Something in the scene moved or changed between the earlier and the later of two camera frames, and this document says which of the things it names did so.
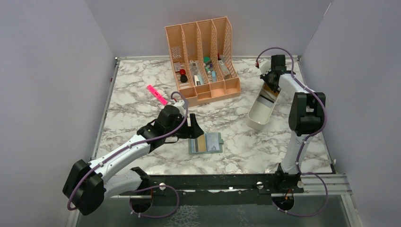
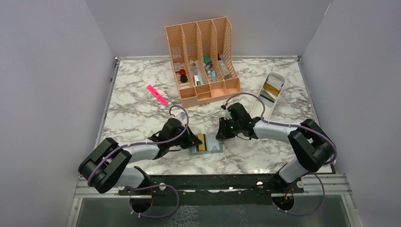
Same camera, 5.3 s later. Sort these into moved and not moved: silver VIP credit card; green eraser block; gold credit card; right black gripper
Moved: right black gripper
Not moved: silver VIP credit card; gold credit card; green eraser block
